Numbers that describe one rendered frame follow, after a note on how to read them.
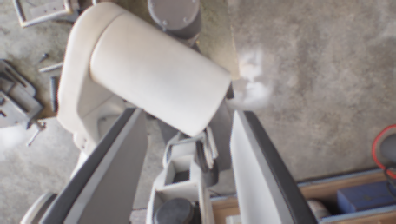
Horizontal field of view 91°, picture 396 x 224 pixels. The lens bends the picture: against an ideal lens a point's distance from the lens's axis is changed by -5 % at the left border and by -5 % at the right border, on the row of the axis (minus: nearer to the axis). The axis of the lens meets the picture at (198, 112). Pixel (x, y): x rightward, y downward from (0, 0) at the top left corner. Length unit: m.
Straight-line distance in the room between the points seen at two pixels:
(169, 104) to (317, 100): 1.53
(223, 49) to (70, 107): 0.42
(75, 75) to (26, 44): 0.55
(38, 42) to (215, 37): 0.47
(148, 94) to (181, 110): 0.03
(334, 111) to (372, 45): 0.49
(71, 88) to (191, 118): 0.10
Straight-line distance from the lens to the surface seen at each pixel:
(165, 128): 1.35
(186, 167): 0.80
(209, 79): 0.15
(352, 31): 1.72
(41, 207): 0.33
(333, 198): 1.89
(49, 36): 0.68
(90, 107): 0.21
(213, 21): 0.55
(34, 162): 2.16
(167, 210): 0.59
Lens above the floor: 1.42
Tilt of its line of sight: 75 degrees down
